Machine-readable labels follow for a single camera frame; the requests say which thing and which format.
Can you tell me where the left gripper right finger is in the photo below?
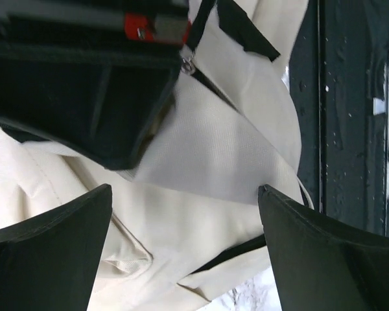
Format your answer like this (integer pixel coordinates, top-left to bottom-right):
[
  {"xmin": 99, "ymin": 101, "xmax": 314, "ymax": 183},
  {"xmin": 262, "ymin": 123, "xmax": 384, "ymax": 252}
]
[{"xmin": 259, "ymin": 185, "xmax": 389, "ymax": 310}]

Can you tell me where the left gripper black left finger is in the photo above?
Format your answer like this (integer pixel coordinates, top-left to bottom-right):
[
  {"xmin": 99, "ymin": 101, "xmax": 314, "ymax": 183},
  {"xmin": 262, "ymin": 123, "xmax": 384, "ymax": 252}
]
[{"xmin": 0, "ymin": 184, "xmax": 112, "ymax": 311}]

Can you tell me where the beige canvas backpack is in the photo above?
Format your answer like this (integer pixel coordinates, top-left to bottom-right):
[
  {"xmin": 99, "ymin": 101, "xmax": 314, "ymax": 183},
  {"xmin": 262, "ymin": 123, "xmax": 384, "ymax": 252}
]
[{"xmin": 0, "ymin": 1, "xmax": 308, "ymax": 310}]

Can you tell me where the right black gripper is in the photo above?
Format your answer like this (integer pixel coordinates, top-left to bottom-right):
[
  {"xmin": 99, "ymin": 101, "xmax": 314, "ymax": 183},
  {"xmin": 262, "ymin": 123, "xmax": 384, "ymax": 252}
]
[{"xmin": 0, "ymin": 0, "xmax": 191, "ymax": 170}]

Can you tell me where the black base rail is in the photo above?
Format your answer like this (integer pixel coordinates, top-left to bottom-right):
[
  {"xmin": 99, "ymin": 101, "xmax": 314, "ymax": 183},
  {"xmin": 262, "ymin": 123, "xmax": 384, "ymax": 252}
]
[{"xmin": 289, "ymin": 1, "xmax": 389, "ymax": 237}]

